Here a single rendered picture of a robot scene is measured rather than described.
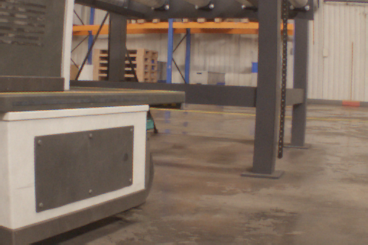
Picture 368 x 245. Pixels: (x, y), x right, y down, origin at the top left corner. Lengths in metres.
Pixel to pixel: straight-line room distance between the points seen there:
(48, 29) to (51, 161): 0.27
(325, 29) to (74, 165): 10.21
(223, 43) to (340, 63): 2.82
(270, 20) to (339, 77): 9.05
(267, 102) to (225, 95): 0.18
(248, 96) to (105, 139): 0.96
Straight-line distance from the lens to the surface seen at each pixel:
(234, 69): 11.29
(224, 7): 2.93
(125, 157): 1.08
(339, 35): 10.94
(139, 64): 10.20
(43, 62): 0.96
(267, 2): 1.87
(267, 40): 1.85
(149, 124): 1.29
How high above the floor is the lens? 0.35
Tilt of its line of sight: 3 degrees down
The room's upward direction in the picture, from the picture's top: 2 degrees clockwise
